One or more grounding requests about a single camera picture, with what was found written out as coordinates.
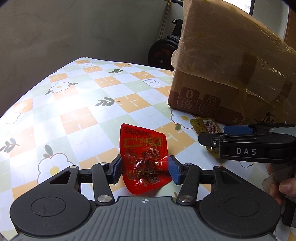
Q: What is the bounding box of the checkered floral bed sheet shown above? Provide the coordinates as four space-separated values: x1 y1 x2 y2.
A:
1 57 268 240

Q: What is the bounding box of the black exercise bike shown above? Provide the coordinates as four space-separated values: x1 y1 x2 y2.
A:
147 1 184 71

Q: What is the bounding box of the wooden wardrobe panel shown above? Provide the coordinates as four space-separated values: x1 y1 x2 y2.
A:
284 7 296 50

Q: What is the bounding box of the black window frame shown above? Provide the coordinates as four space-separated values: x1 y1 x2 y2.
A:
222 0 256 17

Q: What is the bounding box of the brown cardboard box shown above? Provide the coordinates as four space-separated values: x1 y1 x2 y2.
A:
168 1 295 125

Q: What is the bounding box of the gold snack packet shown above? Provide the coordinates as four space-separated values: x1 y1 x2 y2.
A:
190 118 222 158

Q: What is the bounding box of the right hand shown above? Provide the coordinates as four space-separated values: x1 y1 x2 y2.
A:
262 164 296 206

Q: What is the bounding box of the red snack packet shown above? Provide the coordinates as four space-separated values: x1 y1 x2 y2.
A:
119 123 172 195

